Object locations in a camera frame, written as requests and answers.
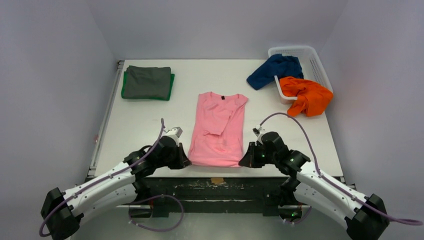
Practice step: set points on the folded green t shirt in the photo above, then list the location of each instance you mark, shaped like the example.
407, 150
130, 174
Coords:
146, 88

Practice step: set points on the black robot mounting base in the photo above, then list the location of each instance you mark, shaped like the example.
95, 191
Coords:
238, 195

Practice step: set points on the pink t shirt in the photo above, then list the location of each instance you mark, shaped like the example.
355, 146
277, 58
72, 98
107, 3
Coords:
217, 139

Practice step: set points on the folded grey t shirt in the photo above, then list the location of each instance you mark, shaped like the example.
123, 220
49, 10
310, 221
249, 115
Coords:
160, 73

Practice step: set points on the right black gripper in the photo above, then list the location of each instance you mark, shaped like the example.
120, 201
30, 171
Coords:
252, 155

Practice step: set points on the orange t shirt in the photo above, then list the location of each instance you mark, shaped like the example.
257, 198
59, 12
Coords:
312, 98

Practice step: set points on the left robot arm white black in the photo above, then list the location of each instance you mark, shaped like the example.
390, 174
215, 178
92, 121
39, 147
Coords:
63, 212

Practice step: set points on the navy blue t shirt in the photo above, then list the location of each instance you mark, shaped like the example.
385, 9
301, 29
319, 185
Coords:
276, 65

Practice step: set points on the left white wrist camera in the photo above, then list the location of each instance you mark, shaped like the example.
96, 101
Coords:
174, 133

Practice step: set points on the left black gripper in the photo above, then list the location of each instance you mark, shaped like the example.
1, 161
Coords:
182, 161

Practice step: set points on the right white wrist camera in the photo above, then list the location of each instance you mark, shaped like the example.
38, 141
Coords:
259, 132

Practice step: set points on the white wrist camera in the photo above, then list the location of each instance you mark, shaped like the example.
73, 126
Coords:
259, 132
174, 133

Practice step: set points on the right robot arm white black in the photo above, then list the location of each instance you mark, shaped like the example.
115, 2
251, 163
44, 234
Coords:
307, 185

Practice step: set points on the white plastic basket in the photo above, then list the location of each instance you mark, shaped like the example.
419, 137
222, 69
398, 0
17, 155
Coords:
300, 61

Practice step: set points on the brown tape piece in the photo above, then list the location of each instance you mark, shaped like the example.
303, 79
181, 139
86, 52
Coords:
217, 180

